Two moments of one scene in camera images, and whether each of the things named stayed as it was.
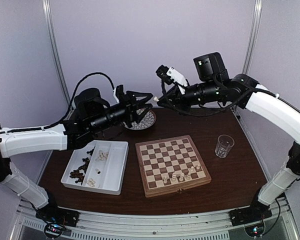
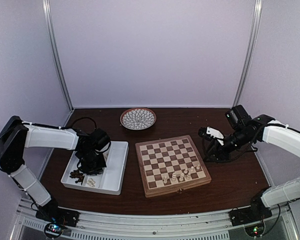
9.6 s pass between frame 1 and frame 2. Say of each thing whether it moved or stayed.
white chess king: stayed
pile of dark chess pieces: stayed
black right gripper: moved
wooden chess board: stayed
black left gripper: moved
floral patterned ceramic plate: stayed
